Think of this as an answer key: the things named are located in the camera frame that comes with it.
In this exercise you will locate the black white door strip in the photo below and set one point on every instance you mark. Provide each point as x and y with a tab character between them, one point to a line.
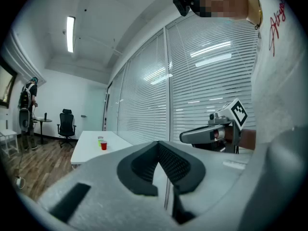
105	114

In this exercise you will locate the white venetian blinds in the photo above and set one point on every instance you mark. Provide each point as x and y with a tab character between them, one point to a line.
204	80

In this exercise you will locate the dark framed window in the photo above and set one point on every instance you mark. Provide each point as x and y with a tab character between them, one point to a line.
6	85

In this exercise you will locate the black high-back office chair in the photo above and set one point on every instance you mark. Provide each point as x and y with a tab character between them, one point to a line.
66	124

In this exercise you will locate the long ceiling light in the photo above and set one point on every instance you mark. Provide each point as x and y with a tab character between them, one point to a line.
70	34

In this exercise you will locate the black bottle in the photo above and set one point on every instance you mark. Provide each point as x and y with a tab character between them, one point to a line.
45	116

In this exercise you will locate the white stool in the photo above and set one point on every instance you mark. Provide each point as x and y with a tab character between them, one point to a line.
8	133

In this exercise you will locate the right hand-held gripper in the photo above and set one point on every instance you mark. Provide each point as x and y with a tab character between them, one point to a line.
237	114

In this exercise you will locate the person's grey sweatshirt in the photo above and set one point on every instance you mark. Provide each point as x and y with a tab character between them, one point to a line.
284	68

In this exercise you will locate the person's head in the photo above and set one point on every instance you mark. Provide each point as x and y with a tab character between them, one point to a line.
251	6

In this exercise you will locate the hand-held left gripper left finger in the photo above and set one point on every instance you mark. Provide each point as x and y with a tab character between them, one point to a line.
101	172

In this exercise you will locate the round black side table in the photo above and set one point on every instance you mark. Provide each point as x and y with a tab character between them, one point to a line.
42	121

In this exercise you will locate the white power strip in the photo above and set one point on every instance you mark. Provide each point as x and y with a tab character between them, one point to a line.
20	182

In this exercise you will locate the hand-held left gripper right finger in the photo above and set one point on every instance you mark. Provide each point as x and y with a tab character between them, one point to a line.
211	177

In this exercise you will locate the person's right hand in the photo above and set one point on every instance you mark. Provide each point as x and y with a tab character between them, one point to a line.
228	135

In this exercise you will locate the person's right forearm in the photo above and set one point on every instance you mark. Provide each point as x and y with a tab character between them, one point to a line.
249	138

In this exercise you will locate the black head camera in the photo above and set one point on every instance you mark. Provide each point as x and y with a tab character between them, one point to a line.
181	5

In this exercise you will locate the green plastic cup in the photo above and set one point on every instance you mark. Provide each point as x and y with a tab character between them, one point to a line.
99	142

